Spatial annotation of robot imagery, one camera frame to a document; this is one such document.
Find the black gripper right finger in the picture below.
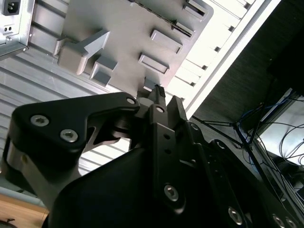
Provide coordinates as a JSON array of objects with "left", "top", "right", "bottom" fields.
[{"left": 167, "top": 95, "right": 304, "bottom": 228}]

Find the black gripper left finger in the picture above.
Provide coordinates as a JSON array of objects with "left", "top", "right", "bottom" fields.
[{"left": 0, "top": 85, "right": 188, "bottom": 216}]

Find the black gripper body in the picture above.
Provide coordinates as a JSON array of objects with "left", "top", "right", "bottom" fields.
[{"left": 47, "top": 146, "right": 229, "bottom": 228}]

